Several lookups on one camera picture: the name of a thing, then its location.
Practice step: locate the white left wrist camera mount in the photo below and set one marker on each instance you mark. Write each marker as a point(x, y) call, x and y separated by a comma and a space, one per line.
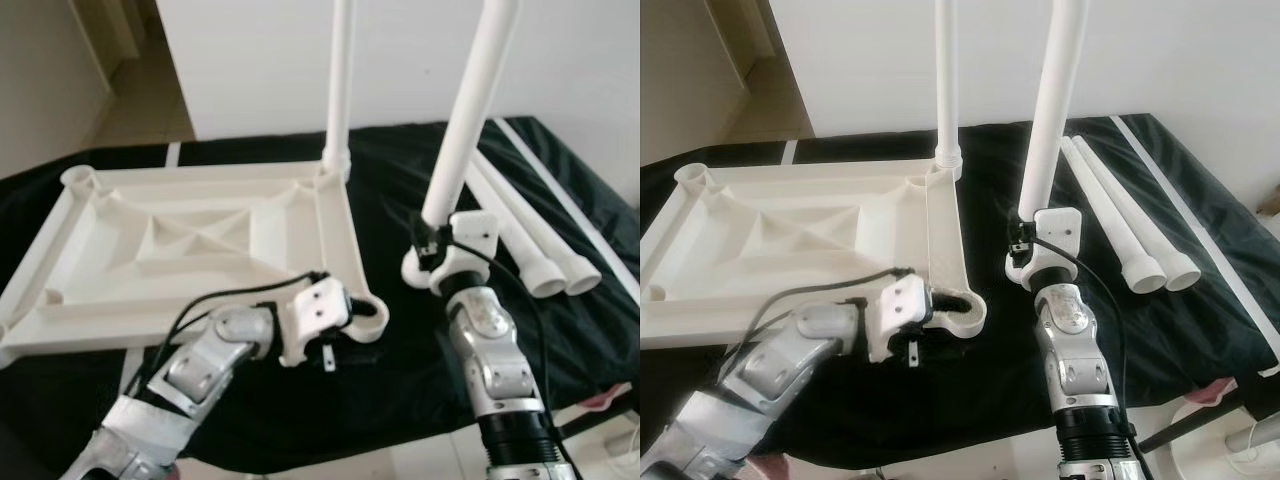
point(315, 315)
point(900, 310)

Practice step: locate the white curved tube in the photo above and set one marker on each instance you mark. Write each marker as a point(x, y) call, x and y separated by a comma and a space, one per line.
point(1260, 445)

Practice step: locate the pink object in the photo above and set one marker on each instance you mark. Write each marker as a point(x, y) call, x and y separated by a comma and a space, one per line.
point(1210, 391)
point(605, 397)

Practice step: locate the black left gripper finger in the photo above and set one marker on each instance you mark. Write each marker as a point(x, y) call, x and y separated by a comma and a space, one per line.
point(914, 353)
point(955, 298)
point(368, 308)
point(329, 357)

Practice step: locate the dark metal bar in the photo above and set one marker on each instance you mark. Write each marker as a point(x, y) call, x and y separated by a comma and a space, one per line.
point(1195, 422)

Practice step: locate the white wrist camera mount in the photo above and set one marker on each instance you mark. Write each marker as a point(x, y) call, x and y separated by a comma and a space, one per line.
point(1060, 232)
point(315, 315)
point(475, 235)
point(900, 310)

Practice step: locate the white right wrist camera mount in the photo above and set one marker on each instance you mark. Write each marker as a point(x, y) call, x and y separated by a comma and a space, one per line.
point(1060, 232)
point(475, 235)

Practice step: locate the white plastic table top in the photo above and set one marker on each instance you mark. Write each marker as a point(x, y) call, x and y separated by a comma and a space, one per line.
point(800, 240)
point(200, 240)

